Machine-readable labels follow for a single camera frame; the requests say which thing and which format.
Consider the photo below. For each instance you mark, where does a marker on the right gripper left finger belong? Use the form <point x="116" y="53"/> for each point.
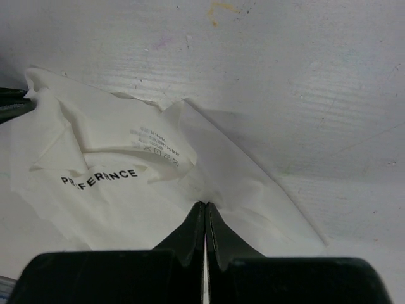
<point x="171" y="272"/>

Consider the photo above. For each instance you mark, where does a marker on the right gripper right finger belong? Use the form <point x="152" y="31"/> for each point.
<point x="237" y="273"/>

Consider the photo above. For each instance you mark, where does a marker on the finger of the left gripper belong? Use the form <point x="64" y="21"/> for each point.
<point x="14" y="104"/>

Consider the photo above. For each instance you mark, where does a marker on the white underwear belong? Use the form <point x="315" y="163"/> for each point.
<point x="113" y="172"/>

